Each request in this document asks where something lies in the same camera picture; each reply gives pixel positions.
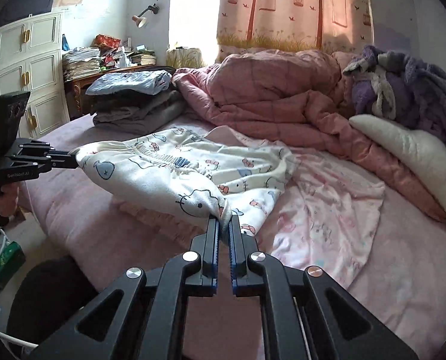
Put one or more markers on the pink printed garment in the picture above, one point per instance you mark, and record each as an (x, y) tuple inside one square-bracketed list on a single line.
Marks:
[(326, 215)]

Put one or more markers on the purple fleece garment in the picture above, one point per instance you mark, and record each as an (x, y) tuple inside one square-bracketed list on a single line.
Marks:
[(400, 88)]

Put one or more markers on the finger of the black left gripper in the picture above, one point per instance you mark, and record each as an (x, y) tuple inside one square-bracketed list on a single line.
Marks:
[(62, 159)]

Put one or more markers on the white pillow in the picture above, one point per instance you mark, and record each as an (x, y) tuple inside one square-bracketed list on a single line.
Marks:
[(423, 153)]

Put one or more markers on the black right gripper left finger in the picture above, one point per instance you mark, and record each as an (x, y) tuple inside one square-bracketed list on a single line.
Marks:
[(142, 314)]

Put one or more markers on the yellow patterned cushion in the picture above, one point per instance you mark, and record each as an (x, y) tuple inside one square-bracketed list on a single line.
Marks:
[(184, 57)]

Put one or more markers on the white cabinet with drawers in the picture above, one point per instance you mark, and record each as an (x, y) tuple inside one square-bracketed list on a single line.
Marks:
[(31, 61)]

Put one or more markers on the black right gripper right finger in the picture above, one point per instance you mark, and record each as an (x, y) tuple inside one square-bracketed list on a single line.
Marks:
[(306, 314)]

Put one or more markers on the green box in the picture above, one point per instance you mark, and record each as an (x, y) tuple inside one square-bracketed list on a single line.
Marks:
[(12, 258)]

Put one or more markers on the pink bed sheet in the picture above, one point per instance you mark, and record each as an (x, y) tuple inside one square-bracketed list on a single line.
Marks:
[(391, 257)]

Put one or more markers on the person's left hand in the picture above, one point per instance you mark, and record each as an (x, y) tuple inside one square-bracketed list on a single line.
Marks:
[(4, 202)]

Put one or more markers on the pink checked quilt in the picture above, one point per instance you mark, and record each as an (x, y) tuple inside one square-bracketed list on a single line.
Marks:
[(302, 99)]

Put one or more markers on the white cartoon print pants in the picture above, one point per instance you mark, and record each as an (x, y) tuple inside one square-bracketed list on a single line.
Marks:
[(191, 177)]

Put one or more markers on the stack of folded clothes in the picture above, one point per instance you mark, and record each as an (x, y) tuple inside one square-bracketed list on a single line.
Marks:
[(138, 102)]

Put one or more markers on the red snack bag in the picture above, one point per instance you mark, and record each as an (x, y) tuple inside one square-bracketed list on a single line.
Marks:
[(105, 41)]

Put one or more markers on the wall lamp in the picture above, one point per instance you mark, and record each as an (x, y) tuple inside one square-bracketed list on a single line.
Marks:
[(140, 20)]

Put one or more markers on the tree print curtain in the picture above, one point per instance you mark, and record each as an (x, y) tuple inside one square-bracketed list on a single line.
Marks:
[(245, 26)]

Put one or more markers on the pile of papers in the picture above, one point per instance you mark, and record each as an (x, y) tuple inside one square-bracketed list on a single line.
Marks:
[(81, 62)]

